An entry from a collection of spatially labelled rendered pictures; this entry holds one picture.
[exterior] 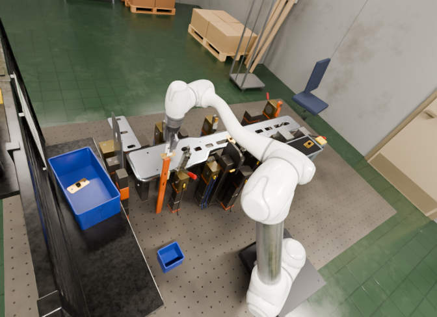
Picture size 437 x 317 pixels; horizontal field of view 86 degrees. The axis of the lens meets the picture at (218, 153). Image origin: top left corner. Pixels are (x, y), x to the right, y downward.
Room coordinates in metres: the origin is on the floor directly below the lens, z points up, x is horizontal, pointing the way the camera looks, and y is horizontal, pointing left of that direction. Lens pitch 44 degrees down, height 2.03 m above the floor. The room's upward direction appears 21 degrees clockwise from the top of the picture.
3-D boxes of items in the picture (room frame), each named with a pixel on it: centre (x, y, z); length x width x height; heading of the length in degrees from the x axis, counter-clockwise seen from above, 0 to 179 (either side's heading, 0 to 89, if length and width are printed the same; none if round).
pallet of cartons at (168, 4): (5.82, 2.83, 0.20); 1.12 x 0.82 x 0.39; 135
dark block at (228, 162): (0.91, -0.06, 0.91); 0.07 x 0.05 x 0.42; 49
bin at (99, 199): (0.48, 0.47, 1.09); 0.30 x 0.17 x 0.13; 57
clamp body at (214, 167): (0.87, -0.01, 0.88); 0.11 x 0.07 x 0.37; 49
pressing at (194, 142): (1.24, -0.05, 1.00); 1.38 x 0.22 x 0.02; 139
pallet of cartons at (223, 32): (5.26, 0.86, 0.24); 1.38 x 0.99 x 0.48; 45
